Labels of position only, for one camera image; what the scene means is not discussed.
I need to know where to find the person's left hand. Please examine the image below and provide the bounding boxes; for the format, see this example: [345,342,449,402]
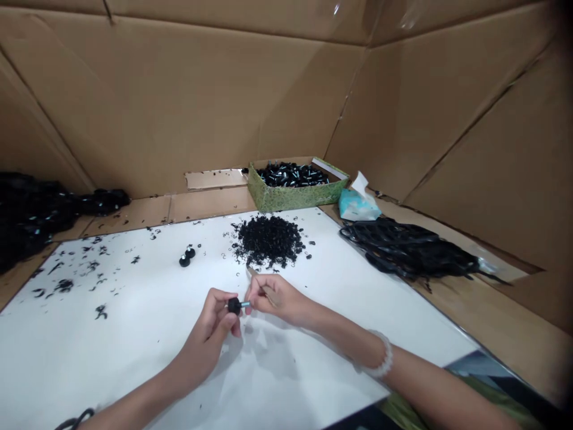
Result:
[172,288,244,384]

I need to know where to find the person's right hand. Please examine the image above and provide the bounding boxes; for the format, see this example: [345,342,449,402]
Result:
[243,274,324,330]

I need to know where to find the tan handled trimming knife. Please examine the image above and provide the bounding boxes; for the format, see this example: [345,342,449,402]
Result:
[245,263,284,311]

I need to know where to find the pile of black rubber rings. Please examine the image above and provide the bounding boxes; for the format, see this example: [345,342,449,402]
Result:
[221,214,319,275]

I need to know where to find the white work board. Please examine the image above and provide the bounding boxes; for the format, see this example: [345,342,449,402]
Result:
[0,207,482,430]

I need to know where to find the green patterned cardboard box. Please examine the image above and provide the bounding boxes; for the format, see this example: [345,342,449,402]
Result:
[247,156,351,213]

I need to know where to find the light blue tissue pack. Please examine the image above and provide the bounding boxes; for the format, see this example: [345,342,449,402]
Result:
[338,170,381,222]

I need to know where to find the heap of black knob screws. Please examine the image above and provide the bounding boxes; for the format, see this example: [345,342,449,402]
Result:
[255,159,344,188]

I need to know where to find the pile of black plastic frames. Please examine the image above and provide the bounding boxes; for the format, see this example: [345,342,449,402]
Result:
[338,216,513,293]

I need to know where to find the loose brown cardboard piece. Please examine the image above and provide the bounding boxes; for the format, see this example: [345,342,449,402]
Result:
[184,168,249,192]

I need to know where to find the scattered black rubber trimmings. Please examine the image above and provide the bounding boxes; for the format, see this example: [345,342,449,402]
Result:
[30,219,173,321]

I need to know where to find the clear plastic bag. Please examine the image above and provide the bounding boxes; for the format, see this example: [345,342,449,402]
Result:
[474,255,501,275]

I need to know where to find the black heap of untrimmed parts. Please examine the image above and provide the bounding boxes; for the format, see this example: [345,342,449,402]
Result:
[0,171,131,277]

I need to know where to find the person's body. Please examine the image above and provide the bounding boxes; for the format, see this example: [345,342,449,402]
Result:
[380,351,556,430]

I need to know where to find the brown cardboard enclosure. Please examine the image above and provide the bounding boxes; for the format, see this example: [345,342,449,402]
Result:
[0,0,573,409]

